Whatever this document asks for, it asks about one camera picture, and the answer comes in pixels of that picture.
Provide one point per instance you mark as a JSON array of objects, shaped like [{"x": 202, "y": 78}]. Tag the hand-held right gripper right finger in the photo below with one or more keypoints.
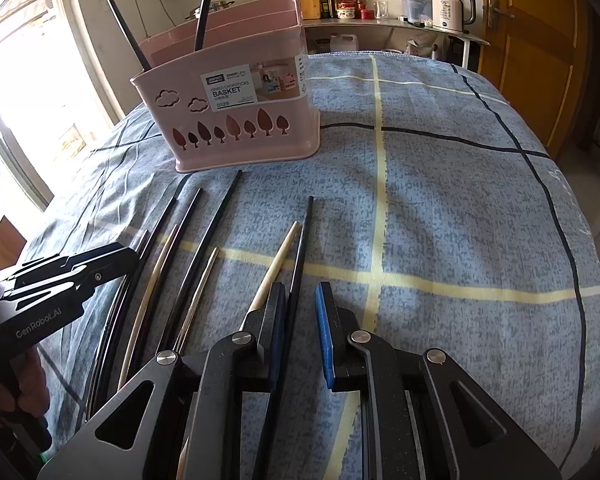
[{"x": 325, "y": 330}]

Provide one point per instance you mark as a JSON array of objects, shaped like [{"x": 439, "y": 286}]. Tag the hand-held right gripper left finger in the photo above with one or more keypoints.
[{"x": 278, "y": 330}]

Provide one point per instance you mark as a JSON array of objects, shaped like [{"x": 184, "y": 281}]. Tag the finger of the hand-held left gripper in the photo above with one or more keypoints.
[
  {"x": 55, "y": 287},
  {"x": 120, "y": 259}
]

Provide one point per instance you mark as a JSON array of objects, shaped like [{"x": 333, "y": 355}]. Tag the pink chopstick basket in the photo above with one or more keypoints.
[{"x": 240, "y": 125}]

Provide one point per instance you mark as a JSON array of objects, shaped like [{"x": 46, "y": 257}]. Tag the person's left hand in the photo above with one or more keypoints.
[{"x": 30, "y": 385}]

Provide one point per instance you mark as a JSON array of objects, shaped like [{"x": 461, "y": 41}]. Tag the steel steamer pot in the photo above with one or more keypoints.
[{"x": 214, "y": 10}]

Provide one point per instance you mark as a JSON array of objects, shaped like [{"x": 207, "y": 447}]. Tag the white plastic jug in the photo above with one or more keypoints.
[{"x": 344, "y": 43}]

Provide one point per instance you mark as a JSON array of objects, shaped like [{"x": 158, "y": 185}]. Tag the white plastic bag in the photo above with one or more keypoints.
[{"x": 422, "y": 44}]

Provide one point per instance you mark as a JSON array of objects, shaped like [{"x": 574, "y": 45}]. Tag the metal shelf table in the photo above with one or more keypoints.
[{"x": 380, "y": 25}]

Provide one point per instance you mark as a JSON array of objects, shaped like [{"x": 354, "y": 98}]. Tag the red tin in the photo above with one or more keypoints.
[{"x": 367, "y": 14}]

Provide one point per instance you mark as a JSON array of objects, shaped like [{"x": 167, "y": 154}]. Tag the white jar red lid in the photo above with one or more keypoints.
[{"x": 346, "y": 9}]

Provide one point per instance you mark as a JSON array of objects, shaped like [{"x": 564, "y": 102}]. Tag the glass cup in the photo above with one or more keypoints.
[{"x": 381, "y": 10}]

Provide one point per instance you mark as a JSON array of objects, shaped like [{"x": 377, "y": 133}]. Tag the water filter pitcher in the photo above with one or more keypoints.
[{"x": 414, "y": 9}]

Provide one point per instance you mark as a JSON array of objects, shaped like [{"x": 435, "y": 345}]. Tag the white electric kettle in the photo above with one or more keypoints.
[{"x": 447, "y": 10}]

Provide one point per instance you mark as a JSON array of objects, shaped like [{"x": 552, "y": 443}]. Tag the wooden door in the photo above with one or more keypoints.
[{"x": 535, "y": 50}]

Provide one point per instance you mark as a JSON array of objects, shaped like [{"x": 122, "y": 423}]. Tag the white window frame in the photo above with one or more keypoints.
[{"x": 87, "y": 35}]

